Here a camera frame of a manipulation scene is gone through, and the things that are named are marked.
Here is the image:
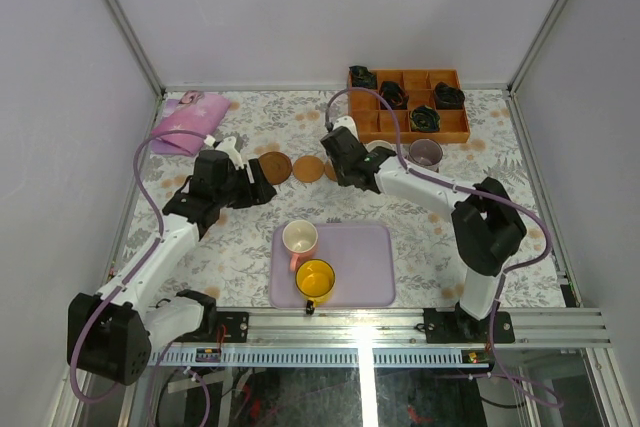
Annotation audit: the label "large dark wooden saucer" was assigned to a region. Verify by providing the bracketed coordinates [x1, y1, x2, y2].
[258, 151, 292, 186]

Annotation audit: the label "light wooden coaster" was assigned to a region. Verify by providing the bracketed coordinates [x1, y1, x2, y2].
[293, 155, 324, 183]
[324, 160, 337, 182]

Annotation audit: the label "purple mug black handle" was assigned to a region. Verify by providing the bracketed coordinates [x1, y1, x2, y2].
[408, 139, 443, 172]

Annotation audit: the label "cream white mug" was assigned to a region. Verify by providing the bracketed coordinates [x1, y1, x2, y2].
[366, 140, 396, 152]

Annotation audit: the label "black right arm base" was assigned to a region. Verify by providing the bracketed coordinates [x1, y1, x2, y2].
[414, 304, 515, 344]

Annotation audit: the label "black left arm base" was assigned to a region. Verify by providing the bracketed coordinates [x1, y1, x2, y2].
[147, 289, 249, 347]

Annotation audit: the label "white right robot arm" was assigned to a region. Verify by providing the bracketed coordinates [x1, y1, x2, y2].
[320, 127, 527, 342]

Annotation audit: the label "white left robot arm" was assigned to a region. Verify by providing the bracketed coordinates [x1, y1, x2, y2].
[67, 150, 276, 386]

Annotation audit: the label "wooden compartment box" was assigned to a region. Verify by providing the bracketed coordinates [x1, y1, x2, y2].
[348, 69, 470, 144]

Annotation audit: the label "pink mug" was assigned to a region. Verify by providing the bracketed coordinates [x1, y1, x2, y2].
[282, 220, 319, 272]

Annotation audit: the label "pink folded cloth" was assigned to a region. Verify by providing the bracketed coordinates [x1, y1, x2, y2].
[151, 91, 232, 157]

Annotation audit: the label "dark rolled sock orange dots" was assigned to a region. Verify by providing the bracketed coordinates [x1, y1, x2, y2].
[379, 80, 409, 110]

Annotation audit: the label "dark rolled sock green-yellow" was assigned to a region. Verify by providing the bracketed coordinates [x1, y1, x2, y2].
[409, 105, 441, 133]

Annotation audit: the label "lilac plastic tray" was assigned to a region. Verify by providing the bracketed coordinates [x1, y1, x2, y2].
[268, 223, 396, 309]

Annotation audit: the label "dark rolled sock back-left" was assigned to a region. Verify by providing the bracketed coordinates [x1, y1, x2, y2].
[349, 65, 377, 90]

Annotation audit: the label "dark rolled sock right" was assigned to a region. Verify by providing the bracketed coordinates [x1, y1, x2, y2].
[433, 82, 465, 110]

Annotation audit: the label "yellow mug black handle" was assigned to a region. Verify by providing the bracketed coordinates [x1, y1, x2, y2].
[295, 259, 336, 316]

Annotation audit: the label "blue slotted cable duct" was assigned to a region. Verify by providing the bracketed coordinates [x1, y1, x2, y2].
[149, 346, 492, 369]

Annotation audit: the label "aluminium frame rail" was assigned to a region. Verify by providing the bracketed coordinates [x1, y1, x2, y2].
[222, 307, 612, 349]

